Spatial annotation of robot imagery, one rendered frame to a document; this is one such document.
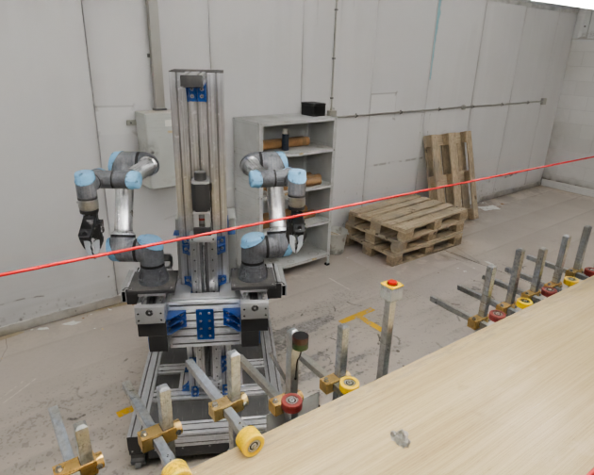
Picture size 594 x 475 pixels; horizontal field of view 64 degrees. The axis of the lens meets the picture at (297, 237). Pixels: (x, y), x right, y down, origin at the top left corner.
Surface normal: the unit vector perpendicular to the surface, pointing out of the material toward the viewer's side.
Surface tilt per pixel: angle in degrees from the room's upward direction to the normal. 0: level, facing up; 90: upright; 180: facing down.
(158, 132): 90
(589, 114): 90
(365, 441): 0
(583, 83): 90
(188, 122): 90
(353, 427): 0
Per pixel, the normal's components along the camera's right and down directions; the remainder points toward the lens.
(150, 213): 0.61, 0.30
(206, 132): 0.14, 0.36
